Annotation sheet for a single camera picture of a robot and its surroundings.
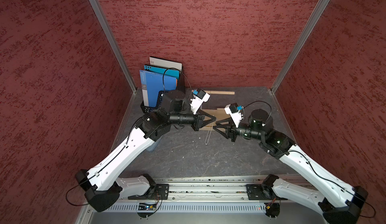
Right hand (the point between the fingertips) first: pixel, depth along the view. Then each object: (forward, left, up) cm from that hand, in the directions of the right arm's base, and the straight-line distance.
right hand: (215, 129), depth 65 cm
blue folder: (+35, +36, -4) cm, 50 cm away
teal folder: (+41, +24, -1) cm, 47 cm away
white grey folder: (+52, +29, -2) cm, 59 cm away
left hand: (-1, +2, +7) cm, 8 cm away
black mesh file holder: (+34, +18, -6) cm, 39 cm away
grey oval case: (+3, +35, -26) cm, 44 cm away
